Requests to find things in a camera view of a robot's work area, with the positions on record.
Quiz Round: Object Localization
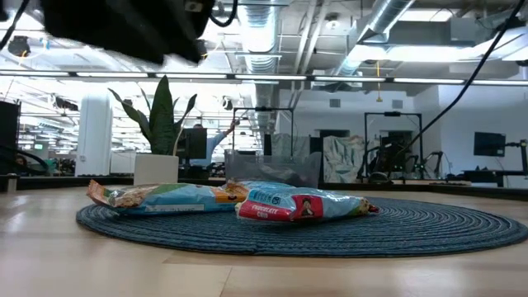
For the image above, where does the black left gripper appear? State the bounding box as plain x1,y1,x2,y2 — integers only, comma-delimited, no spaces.
40,0,215,65

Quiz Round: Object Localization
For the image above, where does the blue orange oat granola bar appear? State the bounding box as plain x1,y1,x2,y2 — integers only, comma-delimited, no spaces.
85,179,251,217

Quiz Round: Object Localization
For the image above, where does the long ceiling light strip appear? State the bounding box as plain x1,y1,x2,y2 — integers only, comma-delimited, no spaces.
76,71,149,78
0,70,70,78
154,73,229,80
391,77,466,85
469,79,528,87
233,73,309,82
312,75,388,83

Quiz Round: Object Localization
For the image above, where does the green snake plant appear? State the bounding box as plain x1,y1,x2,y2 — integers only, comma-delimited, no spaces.
107,74,198,157

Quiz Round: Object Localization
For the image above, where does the white pillar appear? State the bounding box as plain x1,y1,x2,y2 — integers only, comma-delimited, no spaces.
75,92,114,177

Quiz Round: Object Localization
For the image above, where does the black monitor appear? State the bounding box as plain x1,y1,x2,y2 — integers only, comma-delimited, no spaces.
177,127,209,160

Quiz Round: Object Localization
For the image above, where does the person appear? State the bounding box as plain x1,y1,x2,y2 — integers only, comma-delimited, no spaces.
192,119,241,167
15,154,31,174

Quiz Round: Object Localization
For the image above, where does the white plant pot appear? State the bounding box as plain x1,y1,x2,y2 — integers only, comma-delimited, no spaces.
134,153,180,186

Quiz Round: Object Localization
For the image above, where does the black cabinet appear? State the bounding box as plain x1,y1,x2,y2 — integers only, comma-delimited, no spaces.
0,100,21,177

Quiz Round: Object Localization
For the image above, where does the clear grey plastic bin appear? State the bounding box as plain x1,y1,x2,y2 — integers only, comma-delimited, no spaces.
224,148,323,189

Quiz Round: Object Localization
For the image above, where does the pale green tarp cover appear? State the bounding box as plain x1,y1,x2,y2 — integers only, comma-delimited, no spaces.
270,132,310,158
323,134,381,183

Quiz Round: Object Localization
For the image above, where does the round dark blue woven mat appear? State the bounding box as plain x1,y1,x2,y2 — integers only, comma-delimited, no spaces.
75,196,528,259

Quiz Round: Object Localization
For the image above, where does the black background table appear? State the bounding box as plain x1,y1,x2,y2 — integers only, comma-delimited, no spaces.
461,167,528,189

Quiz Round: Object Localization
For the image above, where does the black background stand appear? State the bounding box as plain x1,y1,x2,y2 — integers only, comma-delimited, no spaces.
506,139,528,173

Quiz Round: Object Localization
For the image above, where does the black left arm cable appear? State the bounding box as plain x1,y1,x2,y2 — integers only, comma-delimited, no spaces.
0,0,31,51
209,0,239,29

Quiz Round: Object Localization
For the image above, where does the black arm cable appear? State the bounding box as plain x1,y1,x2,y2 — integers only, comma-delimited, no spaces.
0,0,31,51
209,0,239,29
398,0,528,163

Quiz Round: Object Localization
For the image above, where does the silver ribbed air duct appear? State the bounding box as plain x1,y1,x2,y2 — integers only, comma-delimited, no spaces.
333,0,416,78
234,0,282,129

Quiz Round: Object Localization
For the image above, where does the black rig frame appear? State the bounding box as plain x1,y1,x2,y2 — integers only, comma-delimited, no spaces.
232,106,295,158
363,111,425,182

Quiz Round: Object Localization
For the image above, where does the small grey bracket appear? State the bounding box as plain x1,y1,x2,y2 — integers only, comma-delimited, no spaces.
5,172,20,193

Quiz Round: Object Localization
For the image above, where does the yellow hanging cord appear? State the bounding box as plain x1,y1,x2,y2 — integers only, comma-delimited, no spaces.
375,60,384,103

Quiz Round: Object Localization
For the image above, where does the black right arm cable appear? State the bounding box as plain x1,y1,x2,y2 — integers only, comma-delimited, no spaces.
398,0,528,163

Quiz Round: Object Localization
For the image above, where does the black wall screen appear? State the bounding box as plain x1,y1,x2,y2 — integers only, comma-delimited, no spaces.
473,131,507,158

